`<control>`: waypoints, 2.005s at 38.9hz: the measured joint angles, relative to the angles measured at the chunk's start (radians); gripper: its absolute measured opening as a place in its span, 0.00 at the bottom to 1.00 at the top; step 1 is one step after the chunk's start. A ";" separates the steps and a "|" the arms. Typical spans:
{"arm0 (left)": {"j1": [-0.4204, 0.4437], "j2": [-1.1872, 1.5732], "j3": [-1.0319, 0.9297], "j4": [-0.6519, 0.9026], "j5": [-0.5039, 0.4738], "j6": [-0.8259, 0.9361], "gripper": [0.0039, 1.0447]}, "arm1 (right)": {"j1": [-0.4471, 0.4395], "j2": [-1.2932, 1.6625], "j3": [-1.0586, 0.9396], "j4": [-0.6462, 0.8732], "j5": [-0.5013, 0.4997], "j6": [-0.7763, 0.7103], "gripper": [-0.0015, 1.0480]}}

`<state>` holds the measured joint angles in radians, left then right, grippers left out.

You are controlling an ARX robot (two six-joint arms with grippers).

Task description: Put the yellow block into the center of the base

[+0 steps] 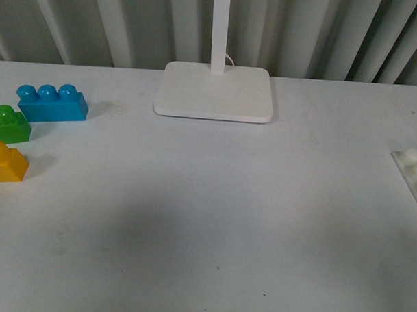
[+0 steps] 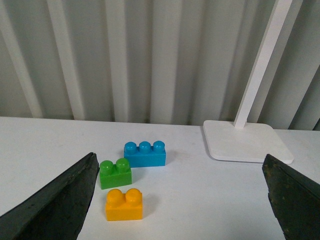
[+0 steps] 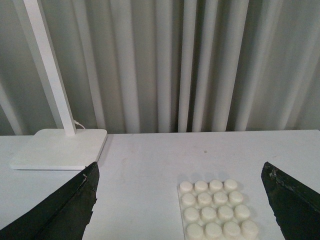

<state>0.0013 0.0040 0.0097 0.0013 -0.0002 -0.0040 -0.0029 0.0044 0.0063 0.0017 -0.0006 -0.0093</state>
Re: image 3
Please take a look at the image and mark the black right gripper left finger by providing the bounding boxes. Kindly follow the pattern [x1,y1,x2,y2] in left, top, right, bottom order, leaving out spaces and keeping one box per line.
[0,161,100,240]

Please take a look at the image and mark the grey pleated curtain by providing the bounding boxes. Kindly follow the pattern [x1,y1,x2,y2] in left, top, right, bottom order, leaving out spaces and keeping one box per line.
[0,0,320,136]

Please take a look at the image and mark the white desk lamp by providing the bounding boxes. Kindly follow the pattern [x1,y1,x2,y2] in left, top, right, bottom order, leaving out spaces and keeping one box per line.
[10,0,108,171]

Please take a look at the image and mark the white studded base plate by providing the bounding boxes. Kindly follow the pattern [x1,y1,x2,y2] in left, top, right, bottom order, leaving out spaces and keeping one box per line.
[177,179,259,240]

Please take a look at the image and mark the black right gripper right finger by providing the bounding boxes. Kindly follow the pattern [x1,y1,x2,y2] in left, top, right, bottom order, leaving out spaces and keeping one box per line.
[261,162,320,240]

